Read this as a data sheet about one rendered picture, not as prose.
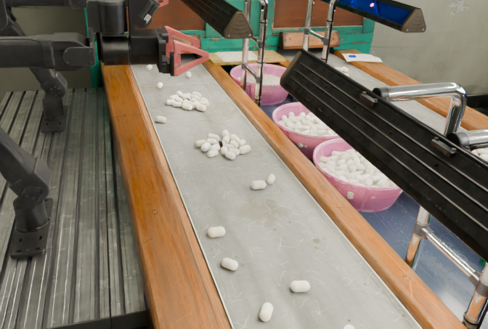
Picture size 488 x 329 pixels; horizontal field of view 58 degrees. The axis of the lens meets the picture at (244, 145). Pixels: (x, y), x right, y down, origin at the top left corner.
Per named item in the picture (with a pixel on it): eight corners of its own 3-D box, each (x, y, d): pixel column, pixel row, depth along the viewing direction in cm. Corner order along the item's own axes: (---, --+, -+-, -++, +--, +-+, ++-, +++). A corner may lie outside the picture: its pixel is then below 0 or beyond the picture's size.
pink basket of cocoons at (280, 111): (314, 173, 127) (319, 144, 123) (253, 139, 145) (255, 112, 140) (368, 149, 143) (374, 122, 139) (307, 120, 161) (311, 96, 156)
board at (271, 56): (213, 65, 183) (213, 62, 182) (204, 55, 195) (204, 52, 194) (286, 62, 193) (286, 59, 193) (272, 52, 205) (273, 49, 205)
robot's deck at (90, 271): (-117, 377, 72) (-125, 361, 70) (8, 101, 173) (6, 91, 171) (367, 282, 96) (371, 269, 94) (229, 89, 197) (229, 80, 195)
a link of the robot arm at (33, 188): (44, 164, 99) (17, 166, 98) (40, 184, 92) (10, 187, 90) (49, 187, 102) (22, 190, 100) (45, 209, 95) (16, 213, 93)
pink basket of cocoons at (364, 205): (340, 228, 106) (346, 195, 101) (293, 172, 128) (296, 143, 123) (429, 210, 114) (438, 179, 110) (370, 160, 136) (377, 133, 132)
